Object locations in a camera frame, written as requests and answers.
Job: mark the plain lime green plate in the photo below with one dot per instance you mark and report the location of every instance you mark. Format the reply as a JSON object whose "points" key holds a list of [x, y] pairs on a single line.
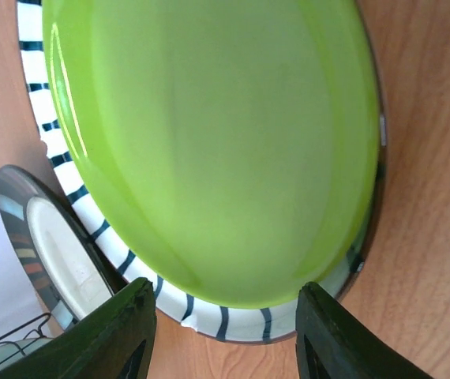
{"points": [[217, 150]]}

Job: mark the black wire dish rack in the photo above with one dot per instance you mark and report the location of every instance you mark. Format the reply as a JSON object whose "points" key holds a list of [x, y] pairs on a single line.
{"points": [[28, 330]]}

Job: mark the black rimmed beige plate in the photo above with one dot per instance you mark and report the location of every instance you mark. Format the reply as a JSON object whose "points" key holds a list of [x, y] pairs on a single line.
{"points": [[66, 268]]}

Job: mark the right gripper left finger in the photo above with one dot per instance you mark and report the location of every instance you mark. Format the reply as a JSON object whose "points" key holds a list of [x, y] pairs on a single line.
{"points": [[114, 341]]}

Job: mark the mint green flower plate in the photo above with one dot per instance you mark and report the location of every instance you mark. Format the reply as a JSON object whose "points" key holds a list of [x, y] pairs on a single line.
{"points": [[11, 352]]}

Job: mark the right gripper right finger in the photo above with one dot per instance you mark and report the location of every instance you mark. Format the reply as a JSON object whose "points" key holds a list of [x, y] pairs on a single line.
{"points": [[332, 343]]}

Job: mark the green striped rim plate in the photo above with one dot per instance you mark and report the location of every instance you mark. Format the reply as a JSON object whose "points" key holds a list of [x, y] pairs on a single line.
{"points": [[225, 320]]}

